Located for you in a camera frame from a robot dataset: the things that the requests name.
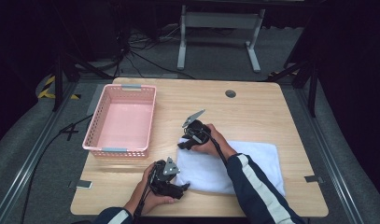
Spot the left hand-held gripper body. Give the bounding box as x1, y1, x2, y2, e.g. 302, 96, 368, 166
148, 156, 181, 198

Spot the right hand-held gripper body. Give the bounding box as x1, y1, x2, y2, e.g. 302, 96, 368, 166
181, 108, 212, 146

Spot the white towel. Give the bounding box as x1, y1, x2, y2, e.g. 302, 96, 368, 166
175, 138, 287, 198

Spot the pink plastic basket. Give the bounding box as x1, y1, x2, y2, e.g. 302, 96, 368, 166
81, 83, 158, 159

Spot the person's right hand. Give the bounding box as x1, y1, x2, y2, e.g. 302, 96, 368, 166
190, 123, 238, 161

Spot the person's left hand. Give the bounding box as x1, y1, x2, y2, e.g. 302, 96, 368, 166
123, 162, 176, 217

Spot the grey tape piece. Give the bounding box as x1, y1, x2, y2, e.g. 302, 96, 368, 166
68, 179, 93, 189
303, 175, 325, 184

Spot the black tripod stand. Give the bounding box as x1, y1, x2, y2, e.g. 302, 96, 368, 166
265, 55, 320, 119
51, 50, 115, 113

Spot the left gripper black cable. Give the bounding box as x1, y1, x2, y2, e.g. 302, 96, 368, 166
133, 166, 158, 224

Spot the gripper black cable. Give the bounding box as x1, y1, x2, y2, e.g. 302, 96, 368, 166
133, 166, 158, 224
186, 128, 229, 166

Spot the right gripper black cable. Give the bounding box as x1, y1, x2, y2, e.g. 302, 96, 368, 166
186, 128, 229, 166

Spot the bundle of black cables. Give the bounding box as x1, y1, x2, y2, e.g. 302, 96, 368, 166
114, 22, 196, 80

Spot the white metal desk frame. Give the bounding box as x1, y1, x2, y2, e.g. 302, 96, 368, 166
176, 4, 266, 74

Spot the black floor cable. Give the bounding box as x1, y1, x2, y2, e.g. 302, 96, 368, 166
20, 114, 94, 224

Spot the aluminium floor rail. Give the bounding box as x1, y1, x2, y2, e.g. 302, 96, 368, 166
0, 83, 97, 224
294, 87, 368, 224

